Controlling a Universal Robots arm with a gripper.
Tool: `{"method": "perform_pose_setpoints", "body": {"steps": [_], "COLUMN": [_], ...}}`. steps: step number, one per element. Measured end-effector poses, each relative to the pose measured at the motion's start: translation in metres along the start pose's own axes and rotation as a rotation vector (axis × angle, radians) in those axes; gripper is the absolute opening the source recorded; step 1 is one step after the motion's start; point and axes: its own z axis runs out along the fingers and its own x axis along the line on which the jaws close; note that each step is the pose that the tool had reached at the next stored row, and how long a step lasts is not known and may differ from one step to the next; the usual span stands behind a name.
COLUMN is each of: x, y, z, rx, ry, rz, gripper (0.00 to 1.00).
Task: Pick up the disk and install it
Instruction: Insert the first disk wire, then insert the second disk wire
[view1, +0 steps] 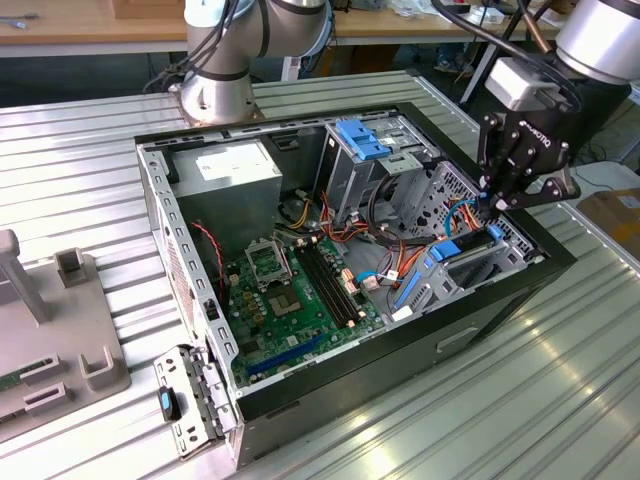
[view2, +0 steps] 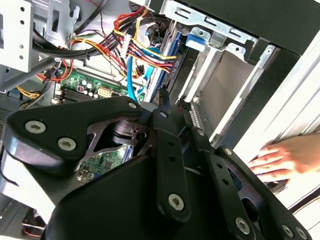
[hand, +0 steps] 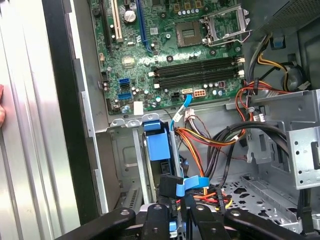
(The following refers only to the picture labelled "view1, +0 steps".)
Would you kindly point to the cardboard box with label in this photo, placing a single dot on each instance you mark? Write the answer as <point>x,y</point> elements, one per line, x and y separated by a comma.
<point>612,220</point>

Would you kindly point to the black RAM slot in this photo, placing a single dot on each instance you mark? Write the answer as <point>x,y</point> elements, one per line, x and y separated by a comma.
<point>334,285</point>
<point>328,285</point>
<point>340,285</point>
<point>322,285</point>

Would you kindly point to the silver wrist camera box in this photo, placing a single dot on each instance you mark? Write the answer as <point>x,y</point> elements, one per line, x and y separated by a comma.
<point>520,82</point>

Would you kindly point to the blue expansion slot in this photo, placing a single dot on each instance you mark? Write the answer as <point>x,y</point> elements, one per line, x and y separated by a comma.
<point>285,356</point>

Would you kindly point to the grey metal disk bay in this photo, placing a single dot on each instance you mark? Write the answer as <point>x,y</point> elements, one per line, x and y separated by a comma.
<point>427,287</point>

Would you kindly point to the green motherboard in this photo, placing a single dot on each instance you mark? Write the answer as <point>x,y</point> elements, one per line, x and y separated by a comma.
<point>300,320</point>

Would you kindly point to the metal card retention bracket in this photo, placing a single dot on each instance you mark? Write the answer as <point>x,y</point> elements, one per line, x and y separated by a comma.
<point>170,365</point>

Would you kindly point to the blue plastic bay latch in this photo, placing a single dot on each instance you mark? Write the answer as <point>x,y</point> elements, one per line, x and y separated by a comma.
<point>360,140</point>

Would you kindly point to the CPU socket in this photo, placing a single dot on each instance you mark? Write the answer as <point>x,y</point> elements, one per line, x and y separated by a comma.
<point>285,301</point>

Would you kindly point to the brown square base plate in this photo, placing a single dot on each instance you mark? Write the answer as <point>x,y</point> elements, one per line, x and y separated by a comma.
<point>255,116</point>

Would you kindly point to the grey parts rack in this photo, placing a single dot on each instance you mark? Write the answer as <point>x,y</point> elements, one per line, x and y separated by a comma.
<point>65,320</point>

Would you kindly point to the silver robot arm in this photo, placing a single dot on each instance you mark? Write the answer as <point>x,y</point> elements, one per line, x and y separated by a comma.
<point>215,95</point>

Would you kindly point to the green RAM stick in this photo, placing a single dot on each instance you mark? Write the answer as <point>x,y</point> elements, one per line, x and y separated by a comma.
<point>7,384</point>

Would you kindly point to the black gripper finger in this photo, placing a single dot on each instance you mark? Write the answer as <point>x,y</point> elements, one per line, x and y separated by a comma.
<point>487,145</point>
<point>527,165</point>

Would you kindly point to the hard disk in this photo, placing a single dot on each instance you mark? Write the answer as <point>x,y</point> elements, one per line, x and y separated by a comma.
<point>442,251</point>

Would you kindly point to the blue black bracket latch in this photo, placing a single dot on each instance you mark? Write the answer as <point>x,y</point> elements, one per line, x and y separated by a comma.
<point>167,402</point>

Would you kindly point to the tall metal drive bay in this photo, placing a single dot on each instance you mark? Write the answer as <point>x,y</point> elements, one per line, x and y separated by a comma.
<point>350,185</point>

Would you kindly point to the grey power supply unit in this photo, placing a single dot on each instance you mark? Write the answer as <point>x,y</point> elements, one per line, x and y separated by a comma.
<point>225,200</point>

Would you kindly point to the white side table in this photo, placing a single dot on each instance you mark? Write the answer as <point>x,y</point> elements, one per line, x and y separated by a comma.
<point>615,175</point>

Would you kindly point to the wooden desk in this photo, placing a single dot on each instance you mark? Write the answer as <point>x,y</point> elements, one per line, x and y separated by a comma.
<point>75,30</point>
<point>400,27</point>

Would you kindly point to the black open PC case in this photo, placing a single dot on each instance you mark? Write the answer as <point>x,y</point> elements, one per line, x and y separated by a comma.
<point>400,380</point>

